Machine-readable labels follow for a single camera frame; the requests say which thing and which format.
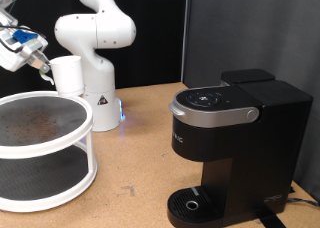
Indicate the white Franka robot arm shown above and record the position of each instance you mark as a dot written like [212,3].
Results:
[96,71]

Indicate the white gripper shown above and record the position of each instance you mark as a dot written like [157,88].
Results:
[15,56]

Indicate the black Keurig coffee machine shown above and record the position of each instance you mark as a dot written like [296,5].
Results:
[253,154]

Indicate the grey partition panel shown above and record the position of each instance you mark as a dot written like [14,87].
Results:
[233,18]

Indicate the white two-tier turntable shelf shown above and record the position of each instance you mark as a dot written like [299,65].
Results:
[43,148]

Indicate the black backdrop curtain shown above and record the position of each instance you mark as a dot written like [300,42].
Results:
[156,38]

